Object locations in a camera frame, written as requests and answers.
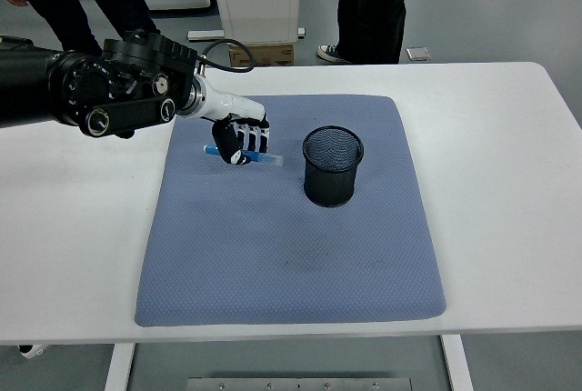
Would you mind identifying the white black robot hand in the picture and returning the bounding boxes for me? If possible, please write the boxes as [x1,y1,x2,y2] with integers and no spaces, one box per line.
[197,81,272,167]

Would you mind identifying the blue marker with clear cap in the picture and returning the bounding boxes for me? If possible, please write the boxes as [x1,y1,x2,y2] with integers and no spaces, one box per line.
[202,143,286,168]

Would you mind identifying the black mesh pen holder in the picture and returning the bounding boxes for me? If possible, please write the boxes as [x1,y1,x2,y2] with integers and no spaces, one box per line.
[302,125,365,208]

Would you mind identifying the person in dark trousers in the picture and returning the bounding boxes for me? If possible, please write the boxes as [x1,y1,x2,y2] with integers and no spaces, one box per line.
[0,0,160,58]

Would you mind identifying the brown cardboard box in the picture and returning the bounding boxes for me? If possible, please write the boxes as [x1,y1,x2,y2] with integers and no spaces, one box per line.
[228,43,296,68]

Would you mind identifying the blue-grey quilted mat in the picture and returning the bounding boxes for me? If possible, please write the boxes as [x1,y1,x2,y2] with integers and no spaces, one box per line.
[134,94,448,328]

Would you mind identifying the person with blue sneakers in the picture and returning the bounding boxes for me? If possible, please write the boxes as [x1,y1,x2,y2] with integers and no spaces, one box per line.
[316,0,426,65]

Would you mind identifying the white table leg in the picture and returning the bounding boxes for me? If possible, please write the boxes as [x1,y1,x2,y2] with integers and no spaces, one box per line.
[105,343,136,391]
[439,334,475,391]

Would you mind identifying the small white black object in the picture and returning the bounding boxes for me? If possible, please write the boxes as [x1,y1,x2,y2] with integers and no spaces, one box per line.
[17,343,46,360]

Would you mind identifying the white pedestal base bar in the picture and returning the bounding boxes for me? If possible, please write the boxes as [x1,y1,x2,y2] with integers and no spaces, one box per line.
[187,26,306,43]

